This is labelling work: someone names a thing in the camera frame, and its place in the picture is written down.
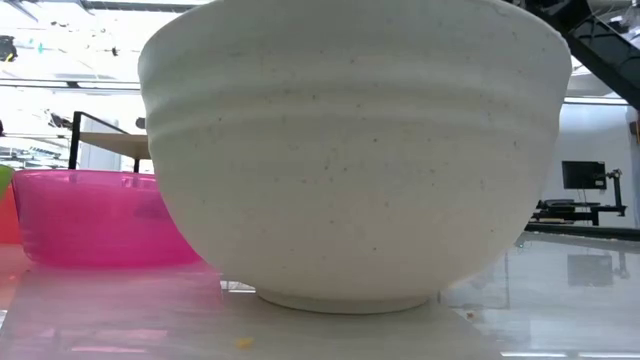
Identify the magenta translucent plastic bowl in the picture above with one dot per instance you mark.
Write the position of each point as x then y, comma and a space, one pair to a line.
90, 220

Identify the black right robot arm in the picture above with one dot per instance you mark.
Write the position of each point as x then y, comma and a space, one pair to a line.
605, 55

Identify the black table edge rail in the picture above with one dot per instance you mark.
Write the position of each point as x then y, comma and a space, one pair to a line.
590, 232

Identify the green plastic bowl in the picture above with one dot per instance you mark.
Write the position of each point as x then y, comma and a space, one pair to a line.
4, 177

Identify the black round hanging device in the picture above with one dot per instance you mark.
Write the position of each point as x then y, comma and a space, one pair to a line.
141, 123

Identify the orange plastic bowl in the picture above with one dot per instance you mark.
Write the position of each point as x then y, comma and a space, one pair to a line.
7, 220

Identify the black ceiling-mounted device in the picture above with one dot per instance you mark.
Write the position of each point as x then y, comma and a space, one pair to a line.
6, 49

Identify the black monitor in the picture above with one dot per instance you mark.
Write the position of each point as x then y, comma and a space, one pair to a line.
582, 175

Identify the wooden shelf with black frame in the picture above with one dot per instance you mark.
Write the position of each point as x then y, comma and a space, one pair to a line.
120, 144

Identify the white speckled bowl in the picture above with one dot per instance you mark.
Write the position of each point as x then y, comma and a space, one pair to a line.
350, 175

